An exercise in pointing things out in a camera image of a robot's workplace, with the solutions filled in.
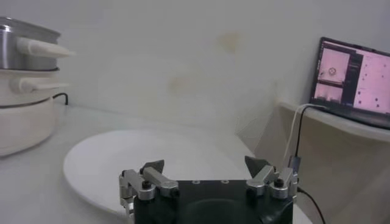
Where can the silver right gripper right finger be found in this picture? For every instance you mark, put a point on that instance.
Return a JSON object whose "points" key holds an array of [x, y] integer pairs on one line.
{"points": [[262, 178]]}

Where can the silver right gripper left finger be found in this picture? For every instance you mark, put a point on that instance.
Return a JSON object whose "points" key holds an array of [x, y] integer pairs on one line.
{"points": [[158, 181]]}

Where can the white round plate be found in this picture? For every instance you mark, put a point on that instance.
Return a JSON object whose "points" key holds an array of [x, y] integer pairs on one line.
{"points": [[122, 158]]}

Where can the grey laptop with pale windows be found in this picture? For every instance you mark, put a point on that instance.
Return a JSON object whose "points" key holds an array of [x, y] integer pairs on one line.
{"points": [[359, 79]]}

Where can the cream electric cooking pot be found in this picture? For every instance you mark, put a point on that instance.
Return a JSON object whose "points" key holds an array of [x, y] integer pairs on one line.
{"points": [[24, 128]]}

